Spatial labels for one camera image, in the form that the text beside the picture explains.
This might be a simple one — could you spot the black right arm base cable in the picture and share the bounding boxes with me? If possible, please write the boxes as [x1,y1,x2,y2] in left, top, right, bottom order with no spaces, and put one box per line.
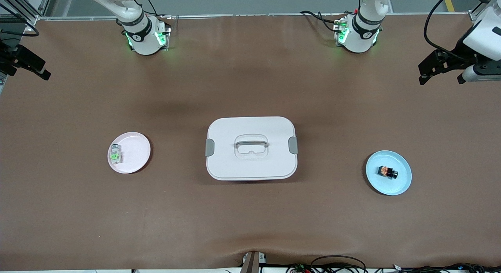
[133,0,173,21]

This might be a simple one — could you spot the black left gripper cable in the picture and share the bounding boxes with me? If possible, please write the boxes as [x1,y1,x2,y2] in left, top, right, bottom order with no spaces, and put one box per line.
[424,0,472,63]

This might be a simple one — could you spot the black cable bundle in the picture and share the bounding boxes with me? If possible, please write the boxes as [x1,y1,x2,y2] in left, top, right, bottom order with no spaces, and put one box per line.
[391,263,501,273]

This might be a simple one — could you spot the pink round plate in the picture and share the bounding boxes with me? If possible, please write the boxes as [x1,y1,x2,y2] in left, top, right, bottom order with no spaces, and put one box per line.
[107,132,151,174]

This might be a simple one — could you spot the light blue round plate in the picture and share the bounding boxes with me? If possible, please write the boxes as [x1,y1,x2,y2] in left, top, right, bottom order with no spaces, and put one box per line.
[366,150,413,196]

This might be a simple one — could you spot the brown camera mount bracket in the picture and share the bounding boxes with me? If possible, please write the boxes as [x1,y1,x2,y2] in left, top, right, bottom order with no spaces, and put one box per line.
[241,251,267,273]

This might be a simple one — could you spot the white lidded box grey latches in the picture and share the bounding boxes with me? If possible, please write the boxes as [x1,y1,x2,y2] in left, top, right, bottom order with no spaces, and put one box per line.
[205,116,299,181]

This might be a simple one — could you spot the black looped cable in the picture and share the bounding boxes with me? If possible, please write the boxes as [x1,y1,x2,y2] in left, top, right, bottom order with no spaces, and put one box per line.
[310,255,367,273]

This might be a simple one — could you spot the black left arm base cable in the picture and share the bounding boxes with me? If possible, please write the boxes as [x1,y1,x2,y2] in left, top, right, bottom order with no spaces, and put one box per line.
[299,10,346,34]

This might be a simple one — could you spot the black arm base cable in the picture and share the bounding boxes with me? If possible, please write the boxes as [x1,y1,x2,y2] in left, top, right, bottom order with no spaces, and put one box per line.
[133,0,173,21]
[299,10,346,34]

